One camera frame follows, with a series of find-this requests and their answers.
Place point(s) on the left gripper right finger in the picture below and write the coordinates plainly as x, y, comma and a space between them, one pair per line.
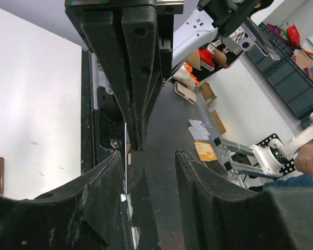
217, 214

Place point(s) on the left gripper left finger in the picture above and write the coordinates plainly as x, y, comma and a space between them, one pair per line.
81, 214

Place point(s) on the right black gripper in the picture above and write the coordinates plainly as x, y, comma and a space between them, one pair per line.
128, 68

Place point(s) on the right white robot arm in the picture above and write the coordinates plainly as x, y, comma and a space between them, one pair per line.
209, 21

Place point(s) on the orange card on bench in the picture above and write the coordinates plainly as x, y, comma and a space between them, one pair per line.
205, 151

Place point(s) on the white cards on bench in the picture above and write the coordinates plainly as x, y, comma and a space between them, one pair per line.
198, 130

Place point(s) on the operator hand in background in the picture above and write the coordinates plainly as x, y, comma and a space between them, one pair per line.
304, 159

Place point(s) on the white teleoperation leader device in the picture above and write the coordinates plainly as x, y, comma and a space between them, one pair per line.
269, 156

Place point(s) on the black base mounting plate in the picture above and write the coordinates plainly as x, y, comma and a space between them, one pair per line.
155, 197

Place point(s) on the dark storage crates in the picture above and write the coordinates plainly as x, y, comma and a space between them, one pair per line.
291, 83

